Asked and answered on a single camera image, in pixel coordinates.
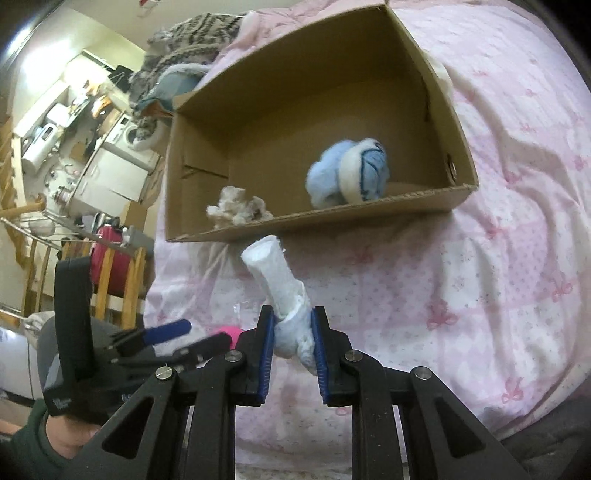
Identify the white sock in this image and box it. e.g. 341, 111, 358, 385
240, 235, 317, 376

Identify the cream scrunchie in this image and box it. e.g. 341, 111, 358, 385
206, 186, 273, 229

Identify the blue plush toy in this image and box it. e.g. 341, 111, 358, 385
305, 138, 390, 210

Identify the dark green sleeve forearm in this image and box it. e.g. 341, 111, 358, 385
8, 400, 69, 480

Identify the person's left hand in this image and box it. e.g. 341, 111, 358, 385
45, 415, 101, 460

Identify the pink ball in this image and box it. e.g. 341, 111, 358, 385
215, 326, 243, 349

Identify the wooden railing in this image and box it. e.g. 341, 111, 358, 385
1, 194, 148, 330

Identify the red suitcase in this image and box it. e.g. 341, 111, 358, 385
89, 225, 139, 298

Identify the pink patterned duvet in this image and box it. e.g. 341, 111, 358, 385
144, 1, 590, 479

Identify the white kitchen cabinet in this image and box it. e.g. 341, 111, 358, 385
66, 148, 148, 217

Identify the white washing machine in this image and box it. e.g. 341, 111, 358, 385
102, 114, 157, 164

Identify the cardboard box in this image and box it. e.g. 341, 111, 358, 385
165, 4, 479, 242

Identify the grey cat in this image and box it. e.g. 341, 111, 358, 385
146, 29, 173, 48

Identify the patterned knit blanket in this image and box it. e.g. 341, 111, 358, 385
129, 13, 243, 109

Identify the cream cloth behind box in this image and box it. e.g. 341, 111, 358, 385
425, 51, 454, 101

